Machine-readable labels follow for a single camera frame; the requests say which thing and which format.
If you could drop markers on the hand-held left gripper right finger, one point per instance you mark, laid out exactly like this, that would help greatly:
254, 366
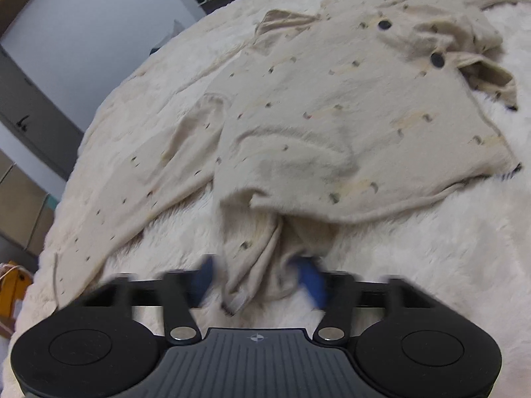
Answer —
312, 282

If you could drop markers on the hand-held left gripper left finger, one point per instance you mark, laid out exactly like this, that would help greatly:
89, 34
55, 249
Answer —
204, 278

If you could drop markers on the beige speckled cardigan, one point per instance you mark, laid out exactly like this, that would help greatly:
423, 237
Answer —
298, 132

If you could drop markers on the white fluffy blanket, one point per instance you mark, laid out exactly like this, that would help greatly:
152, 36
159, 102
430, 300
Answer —
415, 257

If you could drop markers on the yellow box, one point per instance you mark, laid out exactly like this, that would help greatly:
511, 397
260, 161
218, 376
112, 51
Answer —
12, 294

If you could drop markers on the cardboard boxes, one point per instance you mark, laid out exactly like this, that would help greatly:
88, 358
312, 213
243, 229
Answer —
20, 207

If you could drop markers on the grey wardrobe door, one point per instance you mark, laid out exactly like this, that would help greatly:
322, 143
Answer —
29, 103

